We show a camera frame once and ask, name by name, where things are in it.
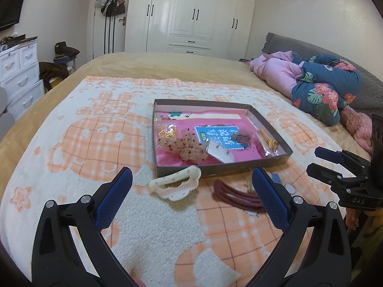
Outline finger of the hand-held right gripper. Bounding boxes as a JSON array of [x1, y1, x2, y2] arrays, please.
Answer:
[[306, 162, 360, 192], [314, 146, 372, 172]]

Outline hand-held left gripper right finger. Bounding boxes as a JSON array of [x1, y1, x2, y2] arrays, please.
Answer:
[[245, 167, 352, 287]]

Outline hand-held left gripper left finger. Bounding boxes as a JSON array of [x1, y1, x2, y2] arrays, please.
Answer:
[[31, 166, 141, 287]]

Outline maroon hair clip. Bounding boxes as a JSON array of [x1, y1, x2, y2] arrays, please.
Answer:
[[212, 179, 268, 214]]

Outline cream hair claw clip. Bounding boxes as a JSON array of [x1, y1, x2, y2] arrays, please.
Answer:
[[149, 166, 202, 201]]

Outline earrings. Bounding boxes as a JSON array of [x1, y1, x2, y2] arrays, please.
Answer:
[[206, 143, 237, 164]]

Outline brown cardboard box tray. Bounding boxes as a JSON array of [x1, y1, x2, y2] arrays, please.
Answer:
[[152, 98, 293, 179]]

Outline yellow rings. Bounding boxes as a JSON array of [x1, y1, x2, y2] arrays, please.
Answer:
[[156, 122, 180, 144]]

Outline beige dotted bow scrunchie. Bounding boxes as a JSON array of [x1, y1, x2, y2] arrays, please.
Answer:
[[158, 128, 210, 164]]

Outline person's left hand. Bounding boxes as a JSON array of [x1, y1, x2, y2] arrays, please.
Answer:
[[128, 269, 146, 287]]

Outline small clear plastic packet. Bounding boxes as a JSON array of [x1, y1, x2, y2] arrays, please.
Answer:
[[271, 173, 296, 193]]

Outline pink knitted cloth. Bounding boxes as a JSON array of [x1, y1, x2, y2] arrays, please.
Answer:
[[339, 106, 375, 152]]

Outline pink book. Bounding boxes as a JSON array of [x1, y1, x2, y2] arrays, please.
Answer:
[[156, 111, 264, 166]]

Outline orange white plush blanket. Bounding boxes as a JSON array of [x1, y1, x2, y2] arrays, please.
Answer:
[[0, 76, 374, 287]]

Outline blue floral quilt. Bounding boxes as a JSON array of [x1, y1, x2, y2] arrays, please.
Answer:
[[290, 53, 362, 126]]

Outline grey quilted headboard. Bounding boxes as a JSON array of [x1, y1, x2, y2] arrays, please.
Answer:
[[262, 32, 383, 110]]

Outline pink quilt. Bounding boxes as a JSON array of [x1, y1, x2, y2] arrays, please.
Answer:
[[249, 51, 306, 99]]

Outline grey chair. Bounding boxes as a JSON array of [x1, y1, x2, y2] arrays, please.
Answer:
[[0, 88, 15, 140]]

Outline brown jacket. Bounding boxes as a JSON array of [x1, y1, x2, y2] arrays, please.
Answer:
[[39, 62, 70, 89]]

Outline bed with yellow sheet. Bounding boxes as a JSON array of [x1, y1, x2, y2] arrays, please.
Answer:
[[0, 51, 383, 287]]

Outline white plastic drawer cabinet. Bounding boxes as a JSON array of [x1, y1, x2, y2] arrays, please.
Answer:
[[0, 42, 45, 122]]

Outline dark folded clothes pile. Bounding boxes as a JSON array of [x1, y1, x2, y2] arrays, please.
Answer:
[[54, 42, 80, 59]]

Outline black hanging belts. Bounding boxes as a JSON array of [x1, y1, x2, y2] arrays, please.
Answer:
[[103, 16, 116, 55]]

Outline white door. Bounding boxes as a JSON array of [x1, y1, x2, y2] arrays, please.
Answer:
[[92, 0, 134, 60]]

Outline pile of small household items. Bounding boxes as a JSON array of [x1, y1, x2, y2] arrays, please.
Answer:
[[0, 34, 38, 51]]

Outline black striped hanging bag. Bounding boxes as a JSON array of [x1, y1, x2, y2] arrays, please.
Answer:
[[101, 0, 118, 18]]

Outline white glossy wardrobe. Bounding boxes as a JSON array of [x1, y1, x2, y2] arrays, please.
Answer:
[[124, 0, 258, 62]]

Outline black flat television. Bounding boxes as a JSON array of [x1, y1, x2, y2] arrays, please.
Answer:
[[0, 0, 32, 32]]

